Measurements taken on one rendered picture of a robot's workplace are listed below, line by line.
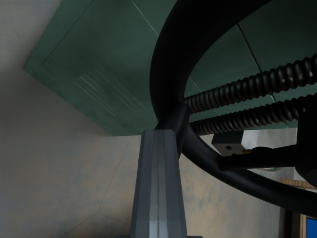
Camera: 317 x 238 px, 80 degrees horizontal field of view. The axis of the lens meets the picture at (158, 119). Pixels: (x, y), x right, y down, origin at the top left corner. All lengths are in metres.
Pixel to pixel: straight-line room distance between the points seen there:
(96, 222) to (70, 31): 0.76
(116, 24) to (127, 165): 0.73
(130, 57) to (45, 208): 0.65
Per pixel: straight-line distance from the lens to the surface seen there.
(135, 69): 0.44
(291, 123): 0.46
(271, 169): 0.51
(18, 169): 0.83
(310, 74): 0.20
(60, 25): 0.50
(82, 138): 0.87
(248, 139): 0.52
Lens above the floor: 0.82
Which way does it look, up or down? 47 degrees down
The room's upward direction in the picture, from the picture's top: 82 degrees clockwise
